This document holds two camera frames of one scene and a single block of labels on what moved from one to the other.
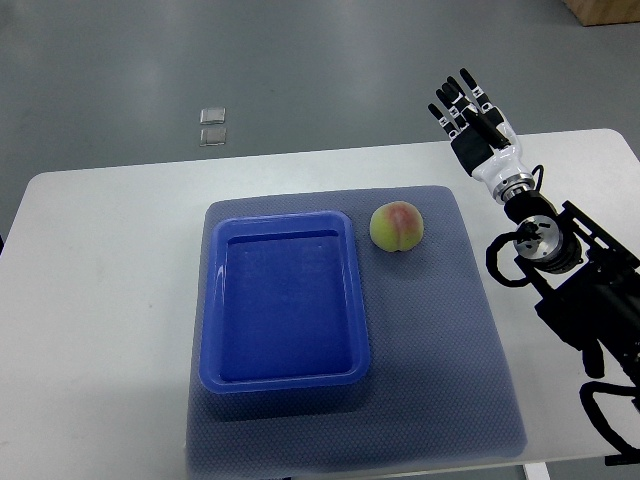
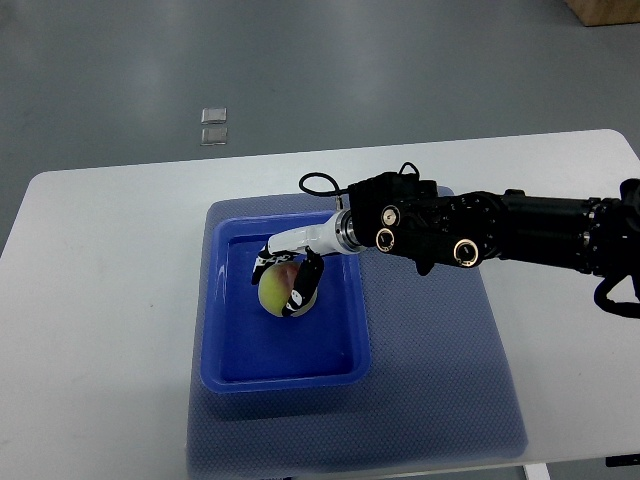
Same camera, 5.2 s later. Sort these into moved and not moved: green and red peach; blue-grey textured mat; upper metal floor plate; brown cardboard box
Moved: green and red peach
Not moved: upper metal floor plate; blue-grey textured mat; brown cardboard box
